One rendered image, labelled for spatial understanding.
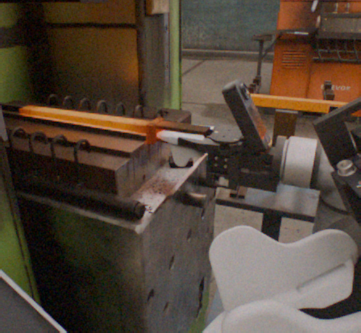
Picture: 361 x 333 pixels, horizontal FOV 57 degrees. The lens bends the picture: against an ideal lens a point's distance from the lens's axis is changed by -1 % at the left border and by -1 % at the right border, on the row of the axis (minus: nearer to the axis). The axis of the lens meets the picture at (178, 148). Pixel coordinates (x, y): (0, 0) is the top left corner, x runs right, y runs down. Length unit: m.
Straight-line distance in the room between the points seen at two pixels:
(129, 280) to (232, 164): 0.24
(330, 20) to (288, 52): 0.52
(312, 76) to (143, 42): 3.30
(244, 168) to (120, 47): 0.47
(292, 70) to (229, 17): 4.30
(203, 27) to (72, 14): 7.34
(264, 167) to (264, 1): 7.52
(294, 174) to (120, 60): 0.53
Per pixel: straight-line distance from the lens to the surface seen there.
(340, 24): 3.82
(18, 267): 0.63
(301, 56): 3.96
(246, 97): 0.51
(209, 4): 8.17
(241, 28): 8.06
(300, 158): 0.50
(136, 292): 0.58
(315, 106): 0.86
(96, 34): 0.90
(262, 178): 0.54
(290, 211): 0.91
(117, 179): 0.52
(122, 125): 0.61
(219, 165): 0.54
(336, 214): 0.54
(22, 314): 0.24
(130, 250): 0.52
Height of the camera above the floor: 1.21
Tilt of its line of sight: 24 degrees down
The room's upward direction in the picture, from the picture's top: straight up
